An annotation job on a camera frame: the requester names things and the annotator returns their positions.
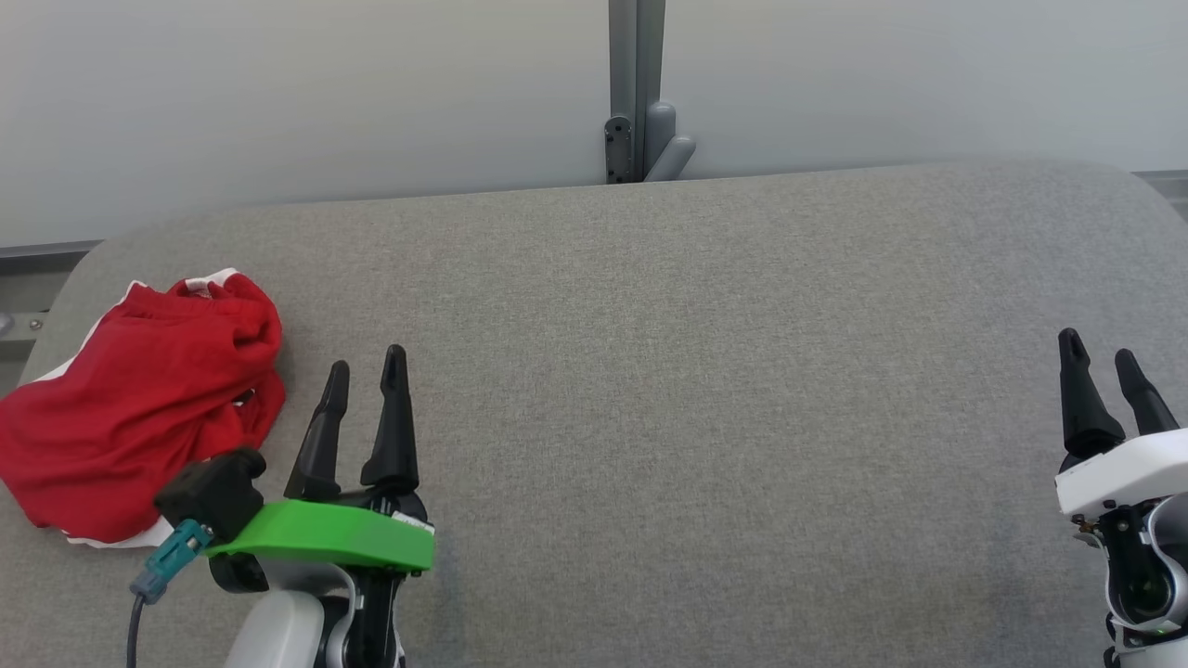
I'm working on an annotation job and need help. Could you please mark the red jersey with white sleeves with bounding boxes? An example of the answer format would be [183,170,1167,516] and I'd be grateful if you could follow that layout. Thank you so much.
[0,306,287,550]

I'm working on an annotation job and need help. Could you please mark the left teal plug camera cable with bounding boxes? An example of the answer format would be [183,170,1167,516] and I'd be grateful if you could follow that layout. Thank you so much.
[125,520,214,668]

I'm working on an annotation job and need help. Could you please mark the grey metal upright post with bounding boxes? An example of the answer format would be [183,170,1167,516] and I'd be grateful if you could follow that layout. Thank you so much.
[608,0,667,185]

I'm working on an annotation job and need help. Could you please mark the dark perforated post bracket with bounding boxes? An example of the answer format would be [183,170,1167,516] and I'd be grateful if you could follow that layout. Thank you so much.
[604,116,634,185]

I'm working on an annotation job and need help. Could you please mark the grey metal frame rail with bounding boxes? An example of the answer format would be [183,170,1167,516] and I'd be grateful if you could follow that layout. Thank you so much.
[1132,170,1188,220]
[0,239,103,381]

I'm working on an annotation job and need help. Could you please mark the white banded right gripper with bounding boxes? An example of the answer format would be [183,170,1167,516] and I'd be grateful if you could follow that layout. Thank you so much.
[1055,328,1188,520]

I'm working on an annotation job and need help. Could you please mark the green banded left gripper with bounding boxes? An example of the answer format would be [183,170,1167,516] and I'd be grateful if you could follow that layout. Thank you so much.
[204,344,435,595]

